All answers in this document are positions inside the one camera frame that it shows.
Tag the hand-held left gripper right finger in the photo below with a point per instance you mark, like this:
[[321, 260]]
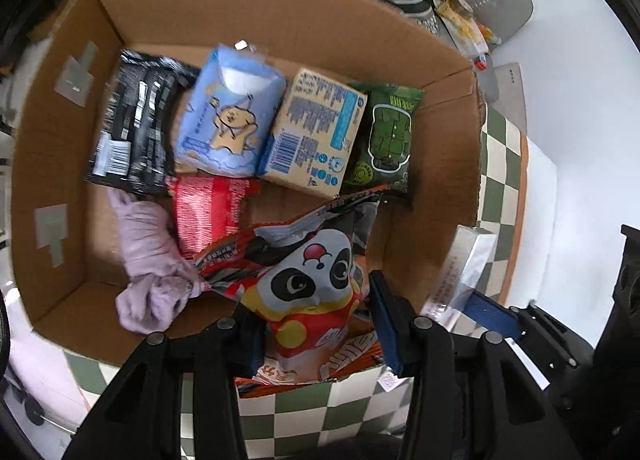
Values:
[[385, 320]]

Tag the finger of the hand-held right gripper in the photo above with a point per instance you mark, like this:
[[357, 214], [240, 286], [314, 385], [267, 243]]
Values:
[[492, 312]]

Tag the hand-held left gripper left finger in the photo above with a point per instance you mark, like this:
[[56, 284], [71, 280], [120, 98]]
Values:
[[247, 340]]

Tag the white box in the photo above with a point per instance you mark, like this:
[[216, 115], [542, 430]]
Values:
[[465, 260]]

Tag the red panda snack packet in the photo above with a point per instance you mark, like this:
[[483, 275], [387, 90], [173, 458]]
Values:
[[300, 290]]

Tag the purple cloth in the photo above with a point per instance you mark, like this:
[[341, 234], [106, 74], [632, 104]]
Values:
[[145, 260]]

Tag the green wipes packet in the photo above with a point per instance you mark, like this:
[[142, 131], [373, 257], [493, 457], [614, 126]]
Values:
[[385, 139]]

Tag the blue and cream tissue pack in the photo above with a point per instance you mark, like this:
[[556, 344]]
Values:
[[310, 134]]

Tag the blue tissue packet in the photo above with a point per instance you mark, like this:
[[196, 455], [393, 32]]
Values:
[[225, 109]]

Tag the black snack packet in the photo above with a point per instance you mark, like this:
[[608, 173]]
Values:
[[135, 129]]

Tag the brown cardboard box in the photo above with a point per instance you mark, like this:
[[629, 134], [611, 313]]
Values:
[[310, 29]]

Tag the green checkered tablecloth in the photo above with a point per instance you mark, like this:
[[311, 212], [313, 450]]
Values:
[[300, 405]]

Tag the white panel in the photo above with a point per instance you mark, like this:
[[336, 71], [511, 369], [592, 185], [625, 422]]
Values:
[[511, 94]]

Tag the red and white small packet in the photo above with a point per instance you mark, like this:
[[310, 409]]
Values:
[[480, 63]]

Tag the yellow snack bag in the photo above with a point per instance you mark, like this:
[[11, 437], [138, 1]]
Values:
[[465, 32]]

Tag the brown tape roll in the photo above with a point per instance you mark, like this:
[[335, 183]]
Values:
[[457, 7]]

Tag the grey cushioned chair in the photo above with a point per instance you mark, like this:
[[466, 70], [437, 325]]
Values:
[[500, 4]]

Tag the black and white patterned bag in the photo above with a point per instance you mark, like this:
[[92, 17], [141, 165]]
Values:
[[415, 9]]

